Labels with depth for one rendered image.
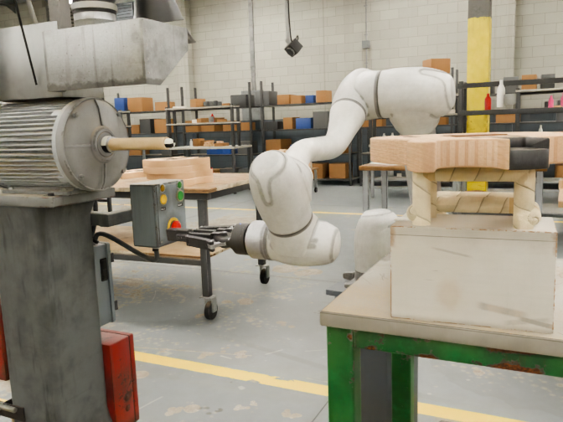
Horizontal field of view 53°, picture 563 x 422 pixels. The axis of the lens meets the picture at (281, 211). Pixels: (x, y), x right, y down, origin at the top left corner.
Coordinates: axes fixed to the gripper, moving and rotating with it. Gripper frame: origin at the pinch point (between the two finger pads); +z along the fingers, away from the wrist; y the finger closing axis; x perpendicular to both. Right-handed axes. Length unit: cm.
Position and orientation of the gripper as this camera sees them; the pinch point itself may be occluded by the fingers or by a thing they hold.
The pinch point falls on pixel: (179, 234)
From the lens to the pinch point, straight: 141.2
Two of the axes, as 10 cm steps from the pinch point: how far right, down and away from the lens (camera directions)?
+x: -1.0, -9.5, -2.9
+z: -9.0, -0.3, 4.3
